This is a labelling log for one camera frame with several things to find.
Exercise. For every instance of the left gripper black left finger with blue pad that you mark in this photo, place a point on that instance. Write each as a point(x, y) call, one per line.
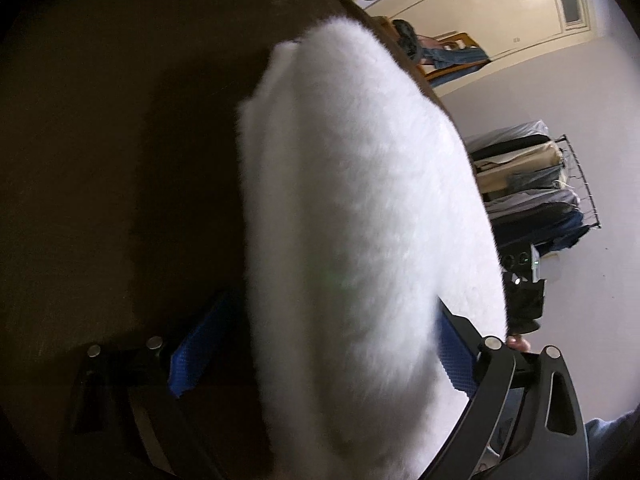
point(136, 428)

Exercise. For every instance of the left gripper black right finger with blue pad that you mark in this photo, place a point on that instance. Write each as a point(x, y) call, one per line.
point(522, 420)

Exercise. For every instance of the white fuzzy cardigan black trim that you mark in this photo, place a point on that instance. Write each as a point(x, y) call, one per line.
point(363, 219)

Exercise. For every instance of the light blue sleeve forearm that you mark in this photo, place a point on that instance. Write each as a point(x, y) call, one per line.
point(613, 447)

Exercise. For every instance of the clothes rack with garments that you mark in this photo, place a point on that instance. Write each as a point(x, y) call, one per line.
point(536, 195)

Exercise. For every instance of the wooden chair with clothes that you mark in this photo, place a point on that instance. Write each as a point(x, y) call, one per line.
point(440, 61)

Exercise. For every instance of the person's right hand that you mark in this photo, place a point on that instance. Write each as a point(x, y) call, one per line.
point(518, 343)

